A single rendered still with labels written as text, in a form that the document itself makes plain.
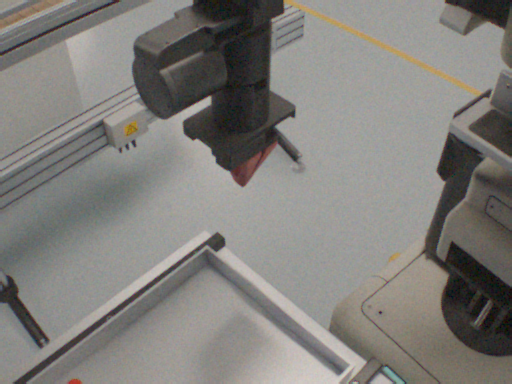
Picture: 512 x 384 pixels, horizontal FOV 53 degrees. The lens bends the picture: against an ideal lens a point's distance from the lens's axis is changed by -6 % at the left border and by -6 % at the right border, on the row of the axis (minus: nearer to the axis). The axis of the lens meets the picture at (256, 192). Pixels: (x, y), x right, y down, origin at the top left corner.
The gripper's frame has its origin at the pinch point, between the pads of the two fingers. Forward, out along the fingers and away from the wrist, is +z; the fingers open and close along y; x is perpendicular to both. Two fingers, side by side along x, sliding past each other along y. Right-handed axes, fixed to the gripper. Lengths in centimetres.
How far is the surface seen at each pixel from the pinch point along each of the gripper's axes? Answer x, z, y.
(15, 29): -82, 16, -7
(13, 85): -142, 69, -20
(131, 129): -78, 59, -31
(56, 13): -82, 17, -18
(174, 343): 1.2, 20.0, 13.1
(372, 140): -54, 108, -128
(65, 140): -84, 55, -12
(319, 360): 15.9, 19.7, 1.8
